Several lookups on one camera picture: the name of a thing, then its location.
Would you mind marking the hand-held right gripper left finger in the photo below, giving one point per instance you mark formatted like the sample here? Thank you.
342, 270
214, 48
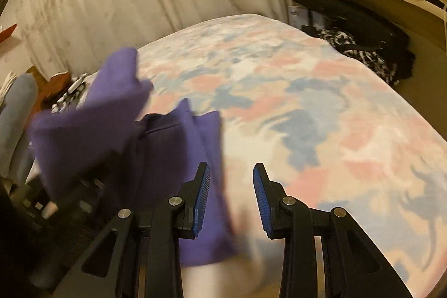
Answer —
202, 200

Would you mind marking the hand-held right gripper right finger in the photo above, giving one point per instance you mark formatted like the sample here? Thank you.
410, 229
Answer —
263, 203

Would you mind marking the purple printed hoodie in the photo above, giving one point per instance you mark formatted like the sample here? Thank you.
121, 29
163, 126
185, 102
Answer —
104, 130

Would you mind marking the pastel patterned bed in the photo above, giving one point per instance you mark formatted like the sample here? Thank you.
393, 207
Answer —
314, 109

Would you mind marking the black and white patterned garment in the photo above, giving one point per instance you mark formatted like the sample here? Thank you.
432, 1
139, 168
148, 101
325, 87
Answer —
70, 97

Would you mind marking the black and white spotted cloth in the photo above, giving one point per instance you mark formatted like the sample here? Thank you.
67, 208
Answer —
366, 55

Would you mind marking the brown folded garment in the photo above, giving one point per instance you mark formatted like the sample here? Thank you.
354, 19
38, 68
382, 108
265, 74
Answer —
57, 83

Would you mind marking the blue-grey plush pillow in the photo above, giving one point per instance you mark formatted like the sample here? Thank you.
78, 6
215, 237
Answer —
19, 116

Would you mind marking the red paper piece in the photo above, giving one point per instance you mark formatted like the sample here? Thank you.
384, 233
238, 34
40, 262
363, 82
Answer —
7, 34

